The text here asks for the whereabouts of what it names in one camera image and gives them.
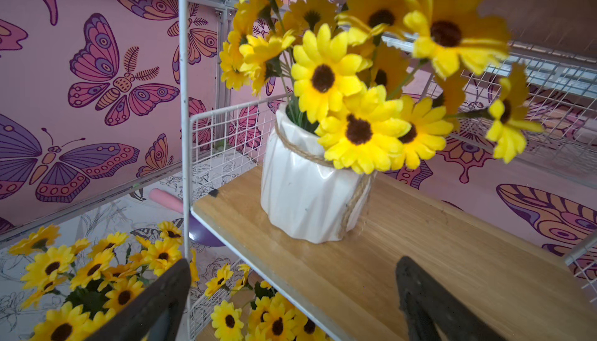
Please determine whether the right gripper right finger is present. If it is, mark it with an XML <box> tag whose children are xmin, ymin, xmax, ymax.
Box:
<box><xmin>396</xmin><ymin>256</ymin><xmax>504</xmax><ymax>341</ymax></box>

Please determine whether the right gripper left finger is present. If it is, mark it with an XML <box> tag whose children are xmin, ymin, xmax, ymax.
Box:
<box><xmin>87</xmin><ymin>259</ymin><xmax>191</xmax><ymax>341</ymax></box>

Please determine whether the sunflower pot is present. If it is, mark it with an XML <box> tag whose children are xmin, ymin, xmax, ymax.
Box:
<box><xmin>205</xmin><ymin>263</ymin><xmax>331</xmax><ymax>341</ymax></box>
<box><xmin>220</xmin><ymin>0</ymin><xmax>543</xmax><ymax>243</ymax></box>
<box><xmin>1</xmin><ymin>221</ymin><xmax>183</xmax><ymax>340</ymax></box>

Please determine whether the purple pink garden trowel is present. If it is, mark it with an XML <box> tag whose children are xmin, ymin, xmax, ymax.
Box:
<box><xmin>149</xmin><ymin>189</ymin><xmax>225</xmax><ymax>247</ymax></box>

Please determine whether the white wire shelf rack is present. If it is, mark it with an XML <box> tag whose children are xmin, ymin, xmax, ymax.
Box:
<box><xmin>176</xmin><ymin>0</ymin><xmax>597</xmax><ymax>341</ymax></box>

